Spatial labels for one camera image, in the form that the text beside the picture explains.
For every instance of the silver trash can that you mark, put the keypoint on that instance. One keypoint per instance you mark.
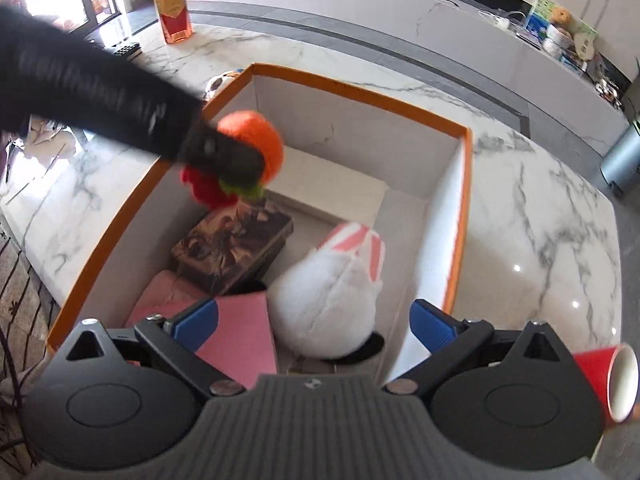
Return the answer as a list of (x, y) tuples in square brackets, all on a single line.
[(622, 160)]

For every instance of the orange plush toy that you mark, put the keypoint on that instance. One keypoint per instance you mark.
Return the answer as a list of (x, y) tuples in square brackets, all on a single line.
[(255, 135)]

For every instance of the plush dog toy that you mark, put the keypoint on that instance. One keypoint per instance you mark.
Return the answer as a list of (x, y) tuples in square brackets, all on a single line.
[(220, 82)]

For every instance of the white plush rabbit toy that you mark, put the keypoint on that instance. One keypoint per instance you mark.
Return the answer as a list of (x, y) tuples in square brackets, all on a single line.
[(325, 300)]

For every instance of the metal trinkets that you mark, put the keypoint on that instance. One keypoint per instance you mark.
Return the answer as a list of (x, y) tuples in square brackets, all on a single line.
[(610, 90)]

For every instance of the orange-rimmed white cardboard box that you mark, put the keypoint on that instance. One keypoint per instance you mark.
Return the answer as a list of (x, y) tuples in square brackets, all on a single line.
[(440, 220)]

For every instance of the red cup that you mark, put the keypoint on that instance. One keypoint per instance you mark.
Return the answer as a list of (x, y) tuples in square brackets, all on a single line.
[(595, 370)]

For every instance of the colourful painting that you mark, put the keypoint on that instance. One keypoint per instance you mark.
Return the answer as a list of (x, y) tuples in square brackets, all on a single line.
[(537, 17)]

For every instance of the juice bottle with red label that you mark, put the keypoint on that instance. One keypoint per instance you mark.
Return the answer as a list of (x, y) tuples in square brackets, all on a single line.
[(172, 10)]

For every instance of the red plush toy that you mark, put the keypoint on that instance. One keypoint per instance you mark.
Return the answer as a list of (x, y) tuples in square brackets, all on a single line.
[(207, 192)]

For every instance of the brown illustrated box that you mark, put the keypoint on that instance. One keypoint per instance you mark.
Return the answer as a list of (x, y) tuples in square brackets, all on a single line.
[(225, 250)]

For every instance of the white power strip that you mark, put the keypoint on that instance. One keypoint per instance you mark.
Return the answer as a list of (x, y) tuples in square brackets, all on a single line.
[(496, 20)]

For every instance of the pink box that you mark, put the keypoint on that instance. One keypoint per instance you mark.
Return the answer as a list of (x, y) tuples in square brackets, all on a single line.
[(240, 330)]

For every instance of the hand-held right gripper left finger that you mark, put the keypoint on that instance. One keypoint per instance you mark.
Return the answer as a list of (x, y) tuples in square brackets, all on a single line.
[(197, 320)]

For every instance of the black flat box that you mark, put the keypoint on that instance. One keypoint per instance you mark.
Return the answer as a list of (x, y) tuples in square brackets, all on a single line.
[(250, 289)]

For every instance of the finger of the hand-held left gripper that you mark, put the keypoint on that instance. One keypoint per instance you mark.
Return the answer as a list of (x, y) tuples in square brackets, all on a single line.
[(240, 162)]

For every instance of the white marble TV cabinet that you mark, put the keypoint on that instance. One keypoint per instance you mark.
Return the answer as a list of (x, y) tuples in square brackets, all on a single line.
[(400, 20)]

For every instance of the patterned rug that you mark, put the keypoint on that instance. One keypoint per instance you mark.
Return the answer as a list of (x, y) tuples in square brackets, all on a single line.
[(20, 310)]

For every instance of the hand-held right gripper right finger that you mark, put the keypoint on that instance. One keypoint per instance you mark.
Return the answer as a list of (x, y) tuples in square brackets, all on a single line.
[(430, 325)]

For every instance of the black remote control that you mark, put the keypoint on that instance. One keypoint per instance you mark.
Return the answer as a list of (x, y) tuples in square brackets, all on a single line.
[(125, 50)]

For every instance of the round paper fan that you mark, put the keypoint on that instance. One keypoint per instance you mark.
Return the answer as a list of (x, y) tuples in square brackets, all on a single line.
[(585, 46)]

